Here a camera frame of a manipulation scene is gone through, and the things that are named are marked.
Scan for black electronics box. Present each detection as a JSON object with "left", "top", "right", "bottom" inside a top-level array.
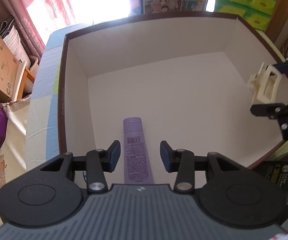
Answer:
[{"left": 252, "top": 152, "right": 288, "bottom": 225}]

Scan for white plastic buckets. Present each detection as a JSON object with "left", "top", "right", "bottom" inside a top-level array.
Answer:
[{"left": 3, "top": 26, "right": 38, "bottom": 76}]

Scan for checked pastel tablecloth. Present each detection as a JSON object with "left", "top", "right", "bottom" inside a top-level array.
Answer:
[{"left": 25, "top": 24, "right": 85, "bottom": 171}]

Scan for purple cosmetic tube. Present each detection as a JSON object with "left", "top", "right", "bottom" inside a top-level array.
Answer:
[{"left": 123, "top": 117, "right": 154, "bottom": 185}]

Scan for wooden stool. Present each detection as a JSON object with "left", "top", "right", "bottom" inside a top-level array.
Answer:
[{"left": 12, "top": 61, "right": 35, "bottom": 101}]

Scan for brown cardboard storage box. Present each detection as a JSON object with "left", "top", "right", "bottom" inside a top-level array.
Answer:
[{"left": 57, "top": 11, "right": 288, "bottom": 170}]

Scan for cream plastic hair claw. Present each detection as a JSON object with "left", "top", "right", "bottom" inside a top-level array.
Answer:
[{"left": 246, "top": 62, "right": 282, "bottom": 105}]

